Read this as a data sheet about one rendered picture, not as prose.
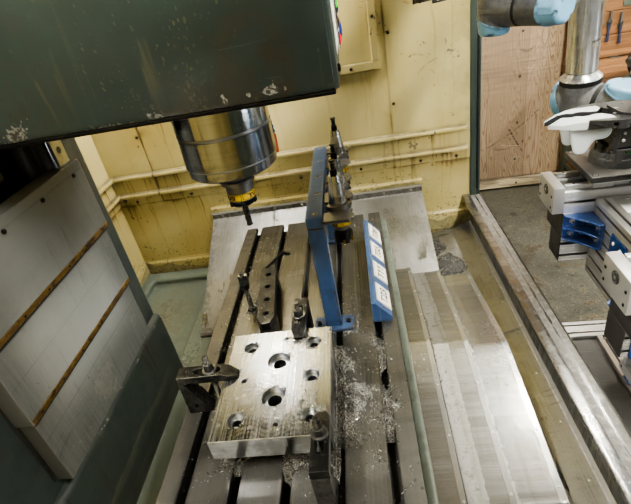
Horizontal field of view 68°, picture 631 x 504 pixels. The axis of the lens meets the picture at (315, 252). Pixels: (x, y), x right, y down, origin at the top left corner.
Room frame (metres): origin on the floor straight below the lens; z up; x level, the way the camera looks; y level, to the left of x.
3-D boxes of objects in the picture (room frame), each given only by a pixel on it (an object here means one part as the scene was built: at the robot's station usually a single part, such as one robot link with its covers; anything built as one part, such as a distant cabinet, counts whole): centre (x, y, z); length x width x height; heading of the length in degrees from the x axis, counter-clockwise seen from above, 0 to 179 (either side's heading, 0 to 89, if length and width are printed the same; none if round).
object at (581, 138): (0.69, -0.45, 1.39); 0.09 x 0.03 x 0.06; 85
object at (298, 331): (0.87, 0.07, 0.97); 0.13 x 0.03 x 0.15; 172
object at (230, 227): (1.43, 0.01, 0.75); 0.89 x 0.70 x 0.26; 82
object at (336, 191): (0.98, -0.08, 1.26); 0.04 x 0.04 x 0.07
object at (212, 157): (0.79, 0.11, 1.48); 0.16 x 0.16 x 0.12
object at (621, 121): (0.68, -0.50, 1.41); 0.09 x 0.05 x 0.02; 85
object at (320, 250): (0.93, -0.01, 1.05); 0.10 x 0.05 x 0.30; 82
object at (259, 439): (0.70, 0.13, 0.97); 0.29 x 0.23 x 0.05; 172
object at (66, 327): (0.85, 0.55, 1.16); 0.48 x 0.05 x 0.51; 172
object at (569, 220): (1.19, -0.83, 0.86); 0.09 x 0.09 x 0.09; 79
